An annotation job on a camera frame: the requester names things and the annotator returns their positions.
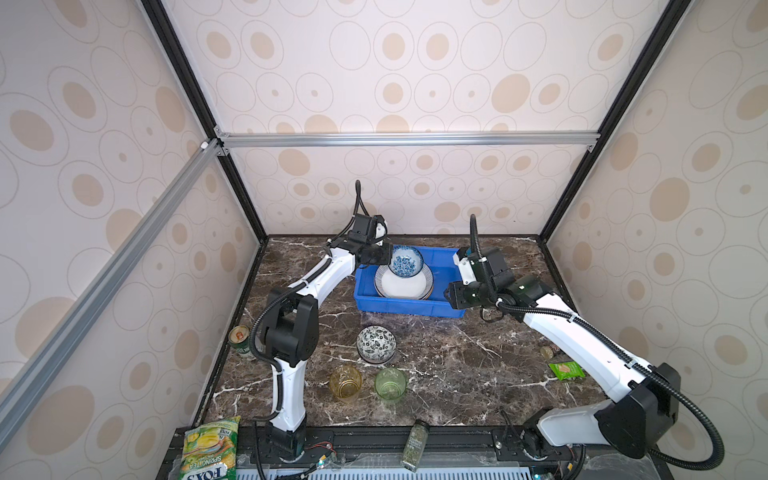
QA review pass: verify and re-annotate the silver aluminium side rail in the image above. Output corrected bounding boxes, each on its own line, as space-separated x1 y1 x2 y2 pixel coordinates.
1 138 223 449

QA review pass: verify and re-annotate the black right corner post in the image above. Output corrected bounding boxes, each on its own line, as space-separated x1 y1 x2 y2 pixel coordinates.
539 0 693 244

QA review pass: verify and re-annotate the black striped white plate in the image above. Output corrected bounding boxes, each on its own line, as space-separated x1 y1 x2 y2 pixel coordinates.
374 266 434 300

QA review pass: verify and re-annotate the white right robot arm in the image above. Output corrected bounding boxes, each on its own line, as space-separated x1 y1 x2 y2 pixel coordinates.
445 247 678 459

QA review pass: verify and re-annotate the blue floral ceramic bowl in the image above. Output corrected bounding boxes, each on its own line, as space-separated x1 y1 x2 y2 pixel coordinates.
388 245 424 278

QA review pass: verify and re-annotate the leaf patterned ceramic bowl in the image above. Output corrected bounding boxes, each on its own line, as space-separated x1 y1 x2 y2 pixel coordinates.
356 325 397 365

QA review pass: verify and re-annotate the green beverage can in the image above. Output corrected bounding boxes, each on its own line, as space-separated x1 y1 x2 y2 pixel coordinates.
228 325 253 359

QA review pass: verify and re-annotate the silver aluminium crossbar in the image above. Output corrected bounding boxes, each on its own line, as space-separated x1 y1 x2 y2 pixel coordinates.
220 130 600 149

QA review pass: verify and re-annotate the yellow glass cup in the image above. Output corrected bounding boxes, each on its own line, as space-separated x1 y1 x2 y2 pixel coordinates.
329 365 363 401

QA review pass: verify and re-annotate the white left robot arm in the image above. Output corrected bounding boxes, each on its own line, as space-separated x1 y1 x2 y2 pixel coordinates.
249 214 393 433

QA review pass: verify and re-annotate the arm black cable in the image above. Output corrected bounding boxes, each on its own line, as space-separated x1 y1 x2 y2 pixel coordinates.
468 214 726 472
249 179 373 421

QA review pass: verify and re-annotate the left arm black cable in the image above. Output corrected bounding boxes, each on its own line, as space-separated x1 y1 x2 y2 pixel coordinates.
249 179 373 421

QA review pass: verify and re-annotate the small green packet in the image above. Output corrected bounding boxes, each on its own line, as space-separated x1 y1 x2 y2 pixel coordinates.
549 361 586 381

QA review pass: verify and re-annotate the spice jar with herbs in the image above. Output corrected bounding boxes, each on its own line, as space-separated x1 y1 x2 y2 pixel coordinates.
401 420 430 472

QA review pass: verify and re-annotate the black corner frame post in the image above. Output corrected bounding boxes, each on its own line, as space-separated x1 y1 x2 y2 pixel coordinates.
139 0 269 244

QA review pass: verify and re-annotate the blue plastic bin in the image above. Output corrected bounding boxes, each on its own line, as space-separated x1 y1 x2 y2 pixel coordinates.
354 246 465 318

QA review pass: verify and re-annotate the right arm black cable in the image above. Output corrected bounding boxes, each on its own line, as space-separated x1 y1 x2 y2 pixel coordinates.
468 214 726 472

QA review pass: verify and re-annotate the brown spice jar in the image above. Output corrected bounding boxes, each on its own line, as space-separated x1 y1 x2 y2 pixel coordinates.
540 346 555 360

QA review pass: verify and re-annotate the yellow green snack bag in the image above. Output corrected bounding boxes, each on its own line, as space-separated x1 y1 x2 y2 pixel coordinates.
178 416 241 480

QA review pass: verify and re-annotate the green glass cup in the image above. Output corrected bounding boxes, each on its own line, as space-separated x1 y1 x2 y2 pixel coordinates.
374 367 408 401

